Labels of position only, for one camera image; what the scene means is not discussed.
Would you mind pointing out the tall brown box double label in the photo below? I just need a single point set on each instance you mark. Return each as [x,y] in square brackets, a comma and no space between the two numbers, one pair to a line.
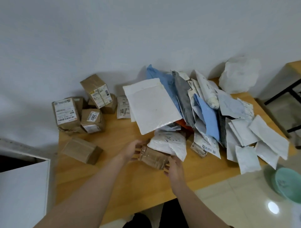
[94,87]

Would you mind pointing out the person's right hand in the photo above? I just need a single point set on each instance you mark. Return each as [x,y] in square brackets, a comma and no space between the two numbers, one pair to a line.
[176,171]

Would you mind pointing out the large white plastic bag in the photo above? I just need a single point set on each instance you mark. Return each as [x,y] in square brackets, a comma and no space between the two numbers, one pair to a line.
[237,77]

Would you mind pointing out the stack of cardboard boxes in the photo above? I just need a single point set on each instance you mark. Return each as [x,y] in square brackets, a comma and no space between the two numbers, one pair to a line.
[68,112]

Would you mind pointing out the teal round stool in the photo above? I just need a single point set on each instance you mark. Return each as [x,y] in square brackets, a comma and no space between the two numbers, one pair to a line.
[289,185]

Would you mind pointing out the wooden table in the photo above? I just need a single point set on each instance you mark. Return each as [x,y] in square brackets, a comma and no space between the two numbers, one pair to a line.
[141,188]

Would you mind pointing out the person's black trousers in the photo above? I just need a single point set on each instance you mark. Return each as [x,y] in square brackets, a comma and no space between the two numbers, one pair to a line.
[169,216]

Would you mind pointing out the smooth light blue mailer package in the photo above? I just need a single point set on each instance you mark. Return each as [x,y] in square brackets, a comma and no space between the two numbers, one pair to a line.
[209,119]

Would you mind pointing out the wooden desk with black legs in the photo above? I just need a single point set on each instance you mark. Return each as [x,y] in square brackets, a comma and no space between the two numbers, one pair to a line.
[294,68]

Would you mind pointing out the pile of white mailers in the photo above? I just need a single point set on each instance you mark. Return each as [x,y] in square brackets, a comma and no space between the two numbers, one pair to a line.
[183,98]

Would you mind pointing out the person's left forearm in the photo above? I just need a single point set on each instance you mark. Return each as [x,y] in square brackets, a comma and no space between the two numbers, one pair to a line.
[82,199]

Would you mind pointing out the white bubble mailer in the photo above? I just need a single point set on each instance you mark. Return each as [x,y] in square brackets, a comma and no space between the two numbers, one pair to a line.
[150,105]

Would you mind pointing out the person's left hand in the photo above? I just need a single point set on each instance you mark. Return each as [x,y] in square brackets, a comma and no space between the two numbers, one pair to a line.
[130,151]

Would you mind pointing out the person's right forearm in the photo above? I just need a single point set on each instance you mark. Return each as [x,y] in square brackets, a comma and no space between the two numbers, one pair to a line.
[195,206]

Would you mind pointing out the white metal shelf rack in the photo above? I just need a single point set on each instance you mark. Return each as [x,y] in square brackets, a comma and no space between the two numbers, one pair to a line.
[23,192]

